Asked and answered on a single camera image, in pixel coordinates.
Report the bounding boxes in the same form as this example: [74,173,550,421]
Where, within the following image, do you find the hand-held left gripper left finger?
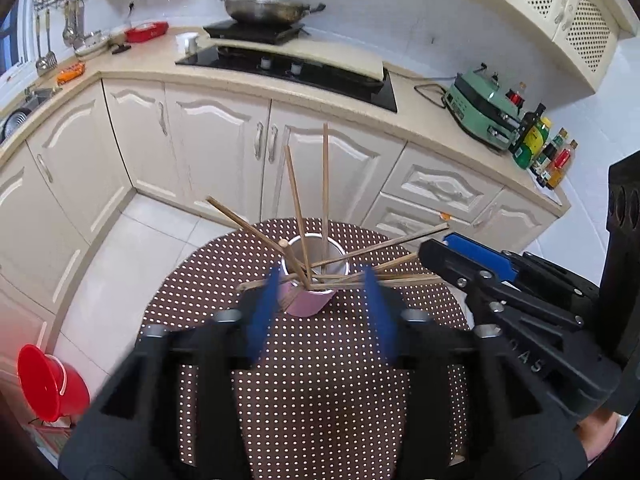
[57,265,283,480]

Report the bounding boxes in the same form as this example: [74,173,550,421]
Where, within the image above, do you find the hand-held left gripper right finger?
[362,265,588,480]

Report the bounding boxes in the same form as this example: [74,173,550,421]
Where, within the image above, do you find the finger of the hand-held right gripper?
[442,232,601,313]
[417,238,585,341]

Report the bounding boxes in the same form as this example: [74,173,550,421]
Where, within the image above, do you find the pink cup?
[281,234,351,318]

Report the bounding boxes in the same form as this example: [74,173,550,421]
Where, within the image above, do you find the pile of wooden chopsticks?
[206,122,451,293]

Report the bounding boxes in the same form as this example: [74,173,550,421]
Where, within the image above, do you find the person's right hand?
[575,407,622,466]

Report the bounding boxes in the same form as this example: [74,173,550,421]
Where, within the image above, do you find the brown dotted tablecloth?
[141,217,473,480]

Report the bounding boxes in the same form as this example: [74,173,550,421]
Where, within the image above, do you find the row of condiment bottles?
[504,81,581,191]

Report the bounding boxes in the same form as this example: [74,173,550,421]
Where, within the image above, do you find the green electric cooker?
[444,62,526,153]

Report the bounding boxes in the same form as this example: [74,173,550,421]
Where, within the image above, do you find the cream kitchen base cabinets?
[0,72,571,376]

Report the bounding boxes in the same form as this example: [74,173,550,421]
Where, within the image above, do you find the red plastic basin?
[17,344,92,423]

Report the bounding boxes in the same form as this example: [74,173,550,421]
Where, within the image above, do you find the black glass gas hob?
[175,42,398,113]

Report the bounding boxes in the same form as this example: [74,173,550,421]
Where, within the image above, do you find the black induction cooker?
[202,20,311,46]

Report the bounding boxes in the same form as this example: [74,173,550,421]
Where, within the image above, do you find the wok with glass lid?
[189,0,327,26]

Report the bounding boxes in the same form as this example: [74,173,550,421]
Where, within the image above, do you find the red container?
[124,21,169,43]

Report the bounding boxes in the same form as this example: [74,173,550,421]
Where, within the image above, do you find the orange packet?
[56,62,87,85]

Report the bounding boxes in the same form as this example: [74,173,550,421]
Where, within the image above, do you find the steel kitchen sink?
[0,87,63,146]

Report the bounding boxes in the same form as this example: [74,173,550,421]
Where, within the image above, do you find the metal dish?
[2,110,26,141]

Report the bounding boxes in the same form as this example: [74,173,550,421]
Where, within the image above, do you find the stack of bowls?
[74,30,112,57]

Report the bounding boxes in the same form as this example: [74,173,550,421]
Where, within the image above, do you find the metal slotted spatula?
[35,10,58,77]

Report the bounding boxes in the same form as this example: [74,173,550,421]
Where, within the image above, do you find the metal ladle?
[61,0,77,49]

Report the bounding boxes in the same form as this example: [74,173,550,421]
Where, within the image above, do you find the kitchen window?
[0,0,31,76]

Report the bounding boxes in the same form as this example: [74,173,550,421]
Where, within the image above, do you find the appliance power cable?
[414,81,451,111]

